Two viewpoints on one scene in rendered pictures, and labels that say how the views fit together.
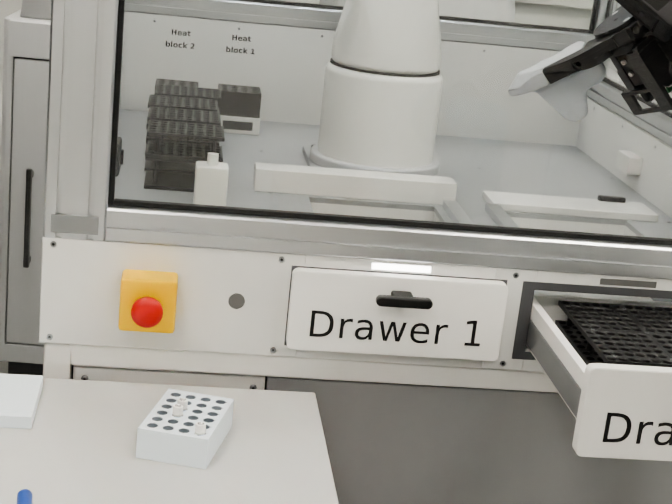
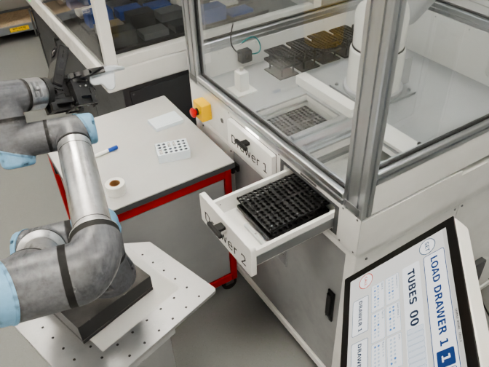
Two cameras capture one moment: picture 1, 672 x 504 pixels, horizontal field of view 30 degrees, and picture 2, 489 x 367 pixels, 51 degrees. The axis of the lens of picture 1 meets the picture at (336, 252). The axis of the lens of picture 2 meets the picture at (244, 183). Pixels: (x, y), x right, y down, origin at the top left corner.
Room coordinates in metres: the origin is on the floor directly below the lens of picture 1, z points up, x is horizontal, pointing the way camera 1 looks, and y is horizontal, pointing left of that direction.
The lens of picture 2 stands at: (0.97, -1.46, 1.93)
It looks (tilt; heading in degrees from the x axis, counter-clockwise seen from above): 39 degrees down; 67
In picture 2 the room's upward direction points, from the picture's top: 2 degrees counter-clockwise
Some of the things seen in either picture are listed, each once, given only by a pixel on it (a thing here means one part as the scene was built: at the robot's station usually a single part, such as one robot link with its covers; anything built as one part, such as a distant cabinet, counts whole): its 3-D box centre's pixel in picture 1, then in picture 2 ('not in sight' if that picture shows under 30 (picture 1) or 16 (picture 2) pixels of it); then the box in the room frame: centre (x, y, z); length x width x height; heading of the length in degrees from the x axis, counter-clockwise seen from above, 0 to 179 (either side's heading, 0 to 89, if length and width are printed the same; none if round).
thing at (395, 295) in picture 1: (402, 299); (244, 143); (1.56, -0.09, 0.91); 0.07 x 0.04 x 0.01; 98
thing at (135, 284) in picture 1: (148, 302); (201, 109); (1.53, 0.23, 0.88); 0.07 x 0.05 x 0.07; 98
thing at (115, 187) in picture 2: not in sight; (116, 187); (1.12, 0.03, 0.78); 0.07 x 0.07 x 0.04
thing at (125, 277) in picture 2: not in sight; (105, 265); (1.00, -0.41, 0.87); 0.15 x 0.15 x 0.10
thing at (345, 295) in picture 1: (396, 314); (250, 148); (1.59, -0.09, 0.87); 0.29 x 0.02 x 0.11; 98
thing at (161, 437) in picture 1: (186, 427); (172, 151); (1.37, 0.16, 0.78); 0.12 x 0.08 x 0.04; 172
